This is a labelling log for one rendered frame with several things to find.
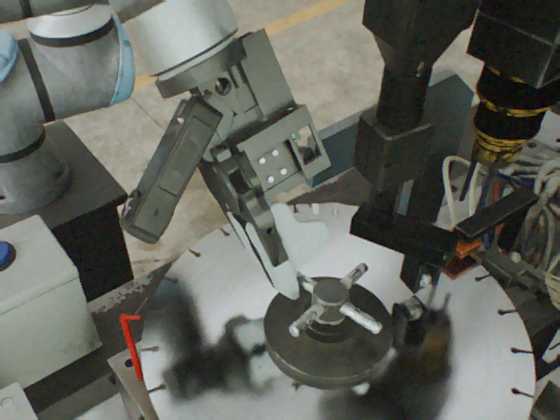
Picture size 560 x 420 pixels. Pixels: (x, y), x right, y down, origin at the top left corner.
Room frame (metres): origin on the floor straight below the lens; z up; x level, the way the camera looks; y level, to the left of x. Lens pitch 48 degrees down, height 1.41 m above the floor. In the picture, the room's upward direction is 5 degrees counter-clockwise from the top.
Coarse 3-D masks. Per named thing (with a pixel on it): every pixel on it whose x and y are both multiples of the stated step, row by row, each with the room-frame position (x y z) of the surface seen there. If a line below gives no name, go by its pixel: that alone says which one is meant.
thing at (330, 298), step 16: (352, 272) 0.35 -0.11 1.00; (304, 288) 0.34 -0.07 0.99; (320, 288) 0.33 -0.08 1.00; (336, 288) 0.33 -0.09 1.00; (320, 304) 0.31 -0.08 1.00; (336, 304) 0.31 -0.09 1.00; (304, 320) 0.30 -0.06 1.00; (320, 320) 0.31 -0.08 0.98; (336, 320) 0.31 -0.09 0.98; (368, 320) 0.30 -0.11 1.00
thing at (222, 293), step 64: (192, 256) 0.43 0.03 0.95; (320, 256) 0.41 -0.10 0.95; (384, 256) 0.41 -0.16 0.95; (192, 320) 0.35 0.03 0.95; (256, 320) 0.34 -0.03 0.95; (448, 320) 0.33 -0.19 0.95; (512, 320) 0.32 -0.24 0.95; (192, 384) 0.28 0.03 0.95; (256, 384) 0.28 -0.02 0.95; (320, 384) 0.27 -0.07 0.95; (384, 384) 0.27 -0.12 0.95; (448, 384) 0.26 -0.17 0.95; (512, 384) 0.26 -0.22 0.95
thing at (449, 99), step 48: (528, 0) 0.39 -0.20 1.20; (480, 48) 0.41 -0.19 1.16; (528, 48) 0.38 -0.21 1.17; (432, 96) 0.61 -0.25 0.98; (480, 96) 0.40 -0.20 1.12; (528, 96) 0.38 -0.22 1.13; (336, 144) 0.55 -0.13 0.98; (432, 144) 0.63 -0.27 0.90; (480, 144) 0.40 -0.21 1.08; (528, 144) 0.79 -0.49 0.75; (432, 192) 0.64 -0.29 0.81; (480, 240) 0.60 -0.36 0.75; (528, 288) 0.38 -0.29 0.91; (528, 336) 0.35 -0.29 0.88; (96, 384) 0.41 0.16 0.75; (144, 384) 0.35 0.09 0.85
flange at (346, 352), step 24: (360, 288) 0.36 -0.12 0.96; (288, 312) 0.34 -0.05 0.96; (384, 312) 0.33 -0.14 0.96; (264, 336) 0.32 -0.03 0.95; (288, 336) 0.31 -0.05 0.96; (312, 336) 0.31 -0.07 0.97; (336, 336) 0.30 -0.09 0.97; (360, 336) 0.31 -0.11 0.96; (384, 336) 0.31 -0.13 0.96; (288, 360) 0.29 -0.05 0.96; (312, 360) 0.29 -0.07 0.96; (336, 360) 0.29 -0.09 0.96; (360, 360) 0.28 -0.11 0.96; (384, 360) 0.29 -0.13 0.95; (336, 384) 0.27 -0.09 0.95
